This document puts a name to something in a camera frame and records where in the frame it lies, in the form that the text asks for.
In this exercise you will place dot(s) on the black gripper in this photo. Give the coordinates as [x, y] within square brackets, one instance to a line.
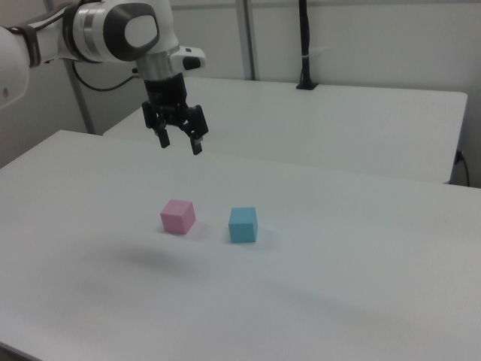
[165, 92]

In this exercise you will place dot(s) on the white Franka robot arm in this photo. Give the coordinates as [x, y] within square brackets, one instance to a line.
[94, 34]

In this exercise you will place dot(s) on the pink cube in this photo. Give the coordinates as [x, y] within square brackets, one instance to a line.
[177, 216]

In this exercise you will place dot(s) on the blue cube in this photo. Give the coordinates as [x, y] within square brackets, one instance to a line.
[242, 225]

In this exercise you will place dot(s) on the white side table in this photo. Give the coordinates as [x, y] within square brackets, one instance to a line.
[319, 124]

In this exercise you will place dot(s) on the grey aluminium frame post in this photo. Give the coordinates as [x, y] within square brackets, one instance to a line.
[83, 105]
[249, 37]

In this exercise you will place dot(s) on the black camera stand pole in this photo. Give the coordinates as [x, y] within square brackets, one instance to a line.
[305, 41]

